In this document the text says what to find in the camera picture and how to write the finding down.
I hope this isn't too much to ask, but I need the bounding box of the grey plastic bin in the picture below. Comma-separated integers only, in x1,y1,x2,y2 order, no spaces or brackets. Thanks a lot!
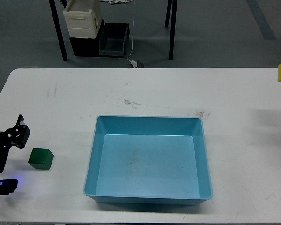
99,22,130,58

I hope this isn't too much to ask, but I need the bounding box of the dark brown crate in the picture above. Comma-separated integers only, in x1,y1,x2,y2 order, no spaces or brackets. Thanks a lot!
69,20,104,57

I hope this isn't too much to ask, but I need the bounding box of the light blue plastic bin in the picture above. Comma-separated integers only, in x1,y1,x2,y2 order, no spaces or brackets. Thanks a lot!
83,115,213,205

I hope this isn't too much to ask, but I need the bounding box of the black table leg right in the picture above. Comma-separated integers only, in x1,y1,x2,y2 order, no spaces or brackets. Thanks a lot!
164,0,177,60

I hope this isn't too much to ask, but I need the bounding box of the black table leg left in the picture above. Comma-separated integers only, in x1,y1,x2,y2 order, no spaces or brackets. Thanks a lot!
49,0,68,61

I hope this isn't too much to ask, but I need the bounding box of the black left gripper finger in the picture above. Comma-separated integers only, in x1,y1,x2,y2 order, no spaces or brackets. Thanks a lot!
4,114,30,149

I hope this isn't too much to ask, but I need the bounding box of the white power adapter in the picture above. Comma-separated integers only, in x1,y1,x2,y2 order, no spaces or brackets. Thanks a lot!
130,60,138,68

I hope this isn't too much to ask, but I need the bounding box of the black table leg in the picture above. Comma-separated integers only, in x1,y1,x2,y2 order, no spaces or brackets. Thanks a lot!
49,0,68,61
164,0,177,60

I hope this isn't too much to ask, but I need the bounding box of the white cable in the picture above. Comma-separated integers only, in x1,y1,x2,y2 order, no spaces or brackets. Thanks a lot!
99,0,137,62

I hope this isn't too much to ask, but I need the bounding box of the green wooden block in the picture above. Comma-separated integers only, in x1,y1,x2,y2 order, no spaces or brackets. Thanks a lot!
28,148,54,170

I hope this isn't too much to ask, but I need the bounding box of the cream plastic crate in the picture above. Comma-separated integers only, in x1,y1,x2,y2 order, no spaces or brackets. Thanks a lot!
63,0,103,39

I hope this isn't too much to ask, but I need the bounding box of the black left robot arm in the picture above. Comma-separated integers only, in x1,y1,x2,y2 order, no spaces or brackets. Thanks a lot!
0,114,30,196

